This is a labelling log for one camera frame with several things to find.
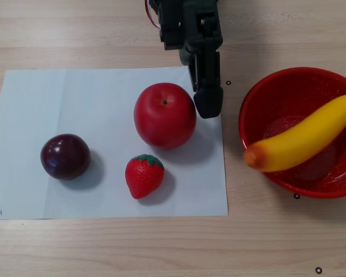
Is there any red white servo cable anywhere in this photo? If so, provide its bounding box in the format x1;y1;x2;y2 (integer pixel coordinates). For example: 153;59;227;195
145;0;162;29

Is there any red toy strawberry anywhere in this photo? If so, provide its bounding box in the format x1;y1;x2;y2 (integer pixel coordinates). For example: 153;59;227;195
125;154;165;200

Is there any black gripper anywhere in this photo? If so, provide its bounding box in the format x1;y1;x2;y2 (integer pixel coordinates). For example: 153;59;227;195
157;0;224;119

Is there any yellow toy banana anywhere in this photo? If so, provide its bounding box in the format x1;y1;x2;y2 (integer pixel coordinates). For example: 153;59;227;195
243;89;346;173

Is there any dark purple toy plum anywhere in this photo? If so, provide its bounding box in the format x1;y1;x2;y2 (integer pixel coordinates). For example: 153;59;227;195
40;133;91;181

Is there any red speckled bowl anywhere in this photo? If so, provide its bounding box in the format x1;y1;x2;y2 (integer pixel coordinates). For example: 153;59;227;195
238;67;346;199

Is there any red toy apple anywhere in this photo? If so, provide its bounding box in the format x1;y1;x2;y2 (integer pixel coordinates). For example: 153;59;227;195
133;82;197;150

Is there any white paper sheet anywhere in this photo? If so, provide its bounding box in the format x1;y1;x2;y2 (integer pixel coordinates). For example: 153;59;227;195
0;66;229;220

